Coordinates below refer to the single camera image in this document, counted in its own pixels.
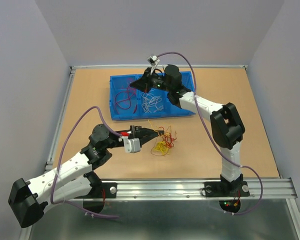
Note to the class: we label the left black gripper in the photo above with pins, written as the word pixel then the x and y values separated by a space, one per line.
pixel 144 134

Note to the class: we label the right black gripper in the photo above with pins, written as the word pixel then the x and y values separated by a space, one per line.
pixel 144 83

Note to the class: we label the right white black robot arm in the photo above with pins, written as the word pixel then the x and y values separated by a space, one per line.
pixel 226 131

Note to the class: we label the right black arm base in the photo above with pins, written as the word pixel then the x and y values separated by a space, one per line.
pixel 230 192

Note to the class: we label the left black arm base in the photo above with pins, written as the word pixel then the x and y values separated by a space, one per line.
pixel 95 200

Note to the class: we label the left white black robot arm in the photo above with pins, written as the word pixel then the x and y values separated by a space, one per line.
pixel 30 199

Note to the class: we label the blue three-compartment plastic bin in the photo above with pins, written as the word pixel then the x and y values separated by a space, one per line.
pixel 126 103

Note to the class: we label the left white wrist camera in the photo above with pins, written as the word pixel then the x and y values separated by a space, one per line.
pixel 132 145

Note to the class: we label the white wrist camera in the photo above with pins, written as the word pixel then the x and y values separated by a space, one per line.
pixel 153 61
pixel 132 145

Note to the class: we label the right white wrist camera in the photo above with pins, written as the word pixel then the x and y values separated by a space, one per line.
pixel 153 61

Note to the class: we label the aluminium side frame rail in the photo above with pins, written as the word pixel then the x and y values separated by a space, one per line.
pixel 54 145

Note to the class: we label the aluminium front rail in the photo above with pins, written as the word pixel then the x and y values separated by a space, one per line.
pixel 192 189

